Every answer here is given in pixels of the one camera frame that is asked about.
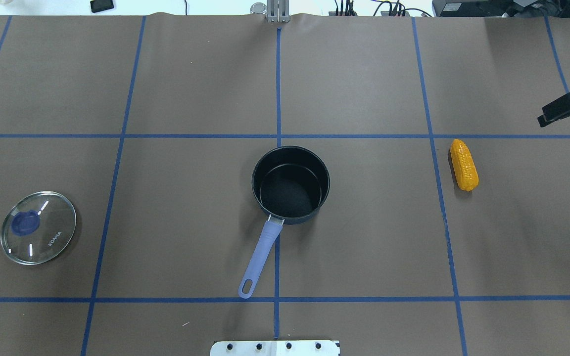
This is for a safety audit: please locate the yellow corn cob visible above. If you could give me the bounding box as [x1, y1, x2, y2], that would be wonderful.
[450, 139, 479, 192]

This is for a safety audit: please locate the glass lid purple knob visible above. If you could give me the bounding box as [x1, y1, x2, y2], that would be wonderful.
[0, 191, 77, 266]

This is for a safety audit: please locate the black monitor base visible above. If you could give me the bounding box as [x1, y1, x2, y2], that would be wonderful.
[431, 0, 570, 18]

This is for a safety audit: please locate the black phone on table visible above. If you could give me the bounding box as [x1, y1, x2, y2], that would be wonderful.
[89, 0, 115, 14]

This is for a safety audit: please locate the dark blue saucepan purple handle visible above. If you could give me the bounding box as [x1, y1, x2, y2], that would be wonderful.
[238, 145, 331, 299]

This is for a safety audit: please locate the grey metal bracket post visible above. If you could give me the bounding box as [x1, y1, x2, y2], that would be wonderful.
[250, 0, 291, 23]

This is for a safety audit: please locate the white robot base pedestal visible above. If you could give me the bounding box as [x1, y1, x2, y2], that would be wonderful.
[210, 340, 341, 356]

